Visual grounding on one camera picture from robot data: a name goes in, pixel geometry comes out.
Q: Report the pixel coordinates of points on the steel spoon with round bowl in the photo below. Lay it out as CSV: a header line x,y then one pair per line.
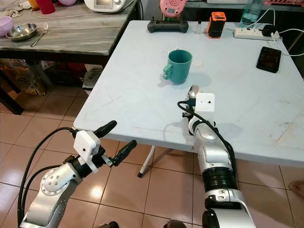
x,y
194,91

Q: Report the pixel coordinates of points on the white plastic bin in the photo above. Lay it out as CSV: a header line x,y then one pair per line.
x,y
92,78

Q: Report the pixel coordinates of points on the black robot left foot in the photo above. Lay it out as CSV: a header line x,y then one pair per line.
x,y
111,225

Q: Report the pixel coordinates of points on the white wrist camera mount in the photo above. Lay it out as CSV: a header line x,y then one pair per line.
x,y
87,145
205,101

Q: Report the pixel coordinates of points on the black power adapter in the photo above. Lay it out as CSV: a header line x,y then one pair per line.
x,y
269,29

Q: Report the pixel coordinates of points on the black robot right foot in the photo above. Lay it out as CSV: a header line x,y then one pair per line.
x,y
175,224

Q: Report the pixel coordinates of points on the red plastic cup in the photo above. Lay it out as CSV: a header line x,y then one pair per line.
x,y
45,5

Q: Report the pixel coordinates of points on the black square display device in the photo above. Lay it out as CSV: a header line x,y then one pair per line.
x,y
269,60

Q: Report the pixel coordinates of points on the purple plastic bowl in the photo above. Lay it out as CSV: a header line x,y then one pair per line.
x,y
5,25

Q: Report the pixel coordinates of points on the white power strip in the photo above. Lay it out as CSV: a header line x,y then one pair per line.
x,y
248,33

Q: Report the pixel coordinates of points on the teal ceramic mug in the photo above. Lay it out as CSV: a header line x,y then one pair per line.
x,y
179,67

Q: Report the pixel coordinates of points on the clear plastic water bottle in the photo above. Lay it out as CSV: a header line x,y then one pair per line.
x,y
252,12

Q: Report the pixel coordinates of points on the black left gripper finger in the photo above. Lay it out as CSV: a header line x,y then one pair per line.
x,y
126,149
107,127

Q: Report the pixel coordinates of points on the white kitchen appliance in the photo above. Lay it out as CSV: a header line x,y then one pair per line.
x,y
109,4

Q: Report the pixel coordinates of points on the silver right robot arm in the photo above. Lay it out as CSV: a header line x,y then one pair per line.
x,y
216,152

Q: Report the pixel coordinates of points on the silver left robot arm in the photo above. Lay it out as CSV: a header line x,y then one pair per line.
x,y
50,190

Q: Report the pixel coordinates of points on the pink round gadget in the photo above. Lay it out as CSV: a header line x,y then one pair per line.
x,y
173,7

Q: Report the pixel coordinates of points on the black remote controller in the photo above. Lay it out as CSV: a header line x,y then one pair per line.
x,y
167,26

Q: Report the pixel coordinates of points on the printed yellow sack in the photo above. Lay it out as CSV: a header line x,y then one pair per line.
x,y
23,76

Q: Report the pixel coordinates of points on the white folding table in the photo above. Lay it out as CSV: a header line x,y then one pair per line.
x,y
247,104

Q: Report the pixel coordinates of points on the black robot foot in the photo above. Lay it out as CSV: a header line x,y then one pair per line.
x,y
175,224
111,225

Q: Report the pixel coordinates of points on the small clear glass vial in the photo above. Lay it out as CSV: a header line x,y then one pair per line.
x,y
198,28

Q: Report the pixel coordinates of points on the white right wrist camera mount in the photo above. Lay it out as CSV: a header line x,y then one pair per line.
x,y
205,101

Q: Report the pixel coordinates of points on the stainless steel bowl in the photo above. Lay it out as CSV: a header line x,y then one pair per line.
x,y
22,31

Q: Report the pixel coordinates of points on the bare human foot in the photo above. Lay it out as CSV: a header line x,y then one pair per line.
x,y
298,188

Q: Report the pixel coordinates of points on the orange and black battery pack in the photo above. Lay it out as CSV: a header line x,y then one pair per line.
x,y
216,25

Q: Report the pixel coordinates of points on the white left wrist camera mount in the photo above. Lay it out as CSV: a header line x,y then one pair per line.
x,y
87,145

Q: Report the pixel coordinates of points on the grey wood-look table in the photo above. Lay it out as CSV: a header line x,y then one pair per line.
x,y
76,33

